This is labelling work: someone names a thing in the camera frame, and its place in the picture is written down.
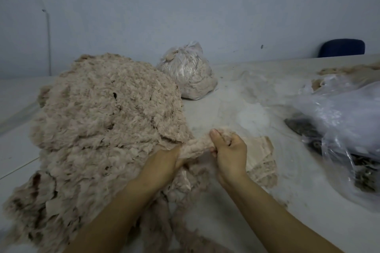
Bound person's right hand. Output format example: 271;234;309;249
208;128;249;190

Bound person's left hand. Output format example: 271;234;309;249
132;145;185;194

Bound stack of sorted beige pieces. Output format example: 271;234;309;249
243;134;280;190

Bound beige fabric piece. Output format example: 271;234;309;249
175;128;235;164

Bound large pile beige fabric scraps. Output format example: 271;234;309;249
3;53;197;253

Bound beige scrap strips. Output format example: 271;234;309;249
139;164;235;253

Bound person's right forearm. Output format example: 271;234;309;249
222;176;345;253

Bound person's left forearm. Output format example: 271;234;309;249
64;181;161;253

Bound beige fur pile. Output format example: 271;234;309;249
311;61;380;92

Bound clear bag of beige scraps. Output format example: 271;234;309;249
156;40;219;101

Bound large clear plastic bag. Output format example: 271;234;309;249
294;75;380;212

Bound blue chair back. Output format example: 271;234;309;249
317;38;367;59

